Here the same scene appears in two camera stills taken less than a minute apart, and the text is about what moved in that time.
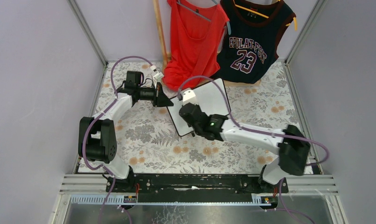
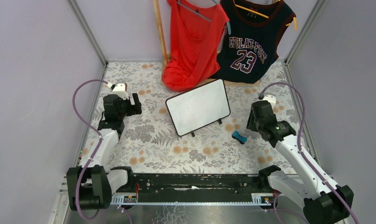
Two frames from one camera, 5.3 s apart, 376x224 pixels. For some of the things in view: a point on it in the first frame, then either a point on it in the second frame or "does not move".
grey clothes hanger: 197,13 does not move
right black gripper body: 185,111 -> 255,115
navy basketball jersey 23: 248,46 does not move
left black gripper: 156,96 -> 133,103
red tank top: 196,33 does not move
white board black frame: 213,97 does not move
